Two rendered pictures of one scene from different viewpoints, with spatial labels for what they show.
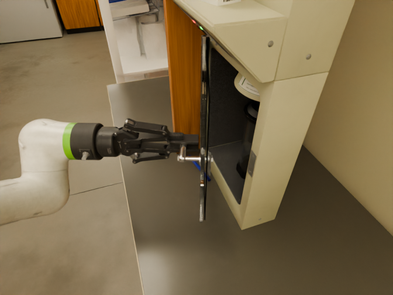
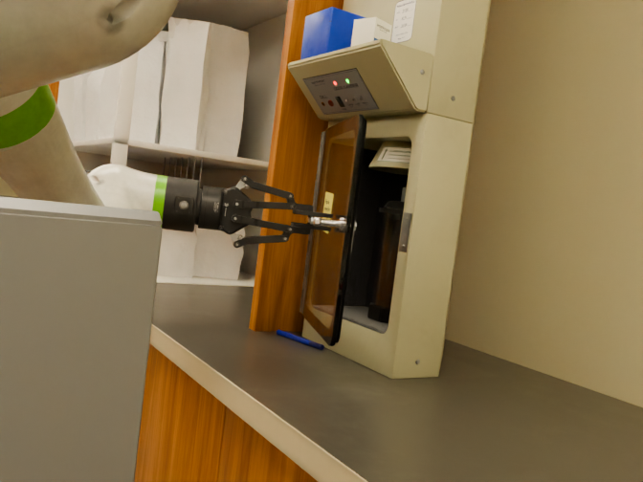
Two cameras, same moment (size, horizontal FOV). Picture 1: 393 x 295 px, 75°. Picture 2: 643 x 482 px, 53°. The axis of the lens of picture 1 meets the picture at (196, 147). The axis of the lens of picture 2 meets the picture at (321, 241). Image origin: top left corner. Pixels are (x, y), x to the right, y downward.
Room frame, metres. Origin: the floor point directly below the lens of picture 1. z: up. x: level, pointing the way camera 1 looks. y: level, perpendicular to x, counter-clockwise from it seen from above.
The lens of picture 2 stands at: (-0.66, 0.27, 1.23)
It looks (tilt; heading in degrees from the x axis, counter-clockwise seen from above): 3 degrees down; 347
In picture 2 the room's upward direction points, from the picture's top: 7 degrees clockwise
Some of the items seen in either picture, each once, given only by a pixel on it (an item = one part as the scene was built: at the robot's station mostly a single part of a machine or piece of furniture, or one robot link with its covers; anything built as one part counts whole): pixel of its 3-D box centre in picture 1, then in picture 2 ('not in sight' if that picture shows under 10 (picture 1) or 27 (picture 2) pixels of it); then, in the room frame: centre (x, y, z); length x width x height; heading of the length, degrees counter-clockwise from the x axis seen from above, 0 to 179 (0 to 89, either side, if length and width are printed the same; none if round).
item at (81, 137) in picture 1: (90, 142); (183, 205); (0.48, 0.26, 1.20); 0.12 x 0.06 x 0.09; 179
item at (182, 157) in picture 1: (190, 148); (321, 221); (0.46, 0.02, 1.20); 0.10 x 0.05 x 0.03; 179
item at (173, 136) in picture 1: (172, 133); (299, 202); (0.48, 0.06, 1.23); 0.05 x 0.01 x 0.03; 89
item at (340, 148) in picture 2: (202, 132); (328, 227); (0.53, -0.02, 1.19); 0.30 x 0.01 x 0.40; 179
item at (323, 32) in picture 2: not in sight; (336, 40); (0.59, 0.00, 1.56); 0.10 x 0.10 x 0.09; 19
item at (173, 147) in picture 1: (184, 146); (311, 226); (0.48, 0.03, 1.19); 0.07 x 0.03 x 0.01; 89
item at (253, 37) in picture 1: (208, 24); (351, 85); (0.52, -0.02, 1.46); 0.32 x 0.11 x 0.10; 19
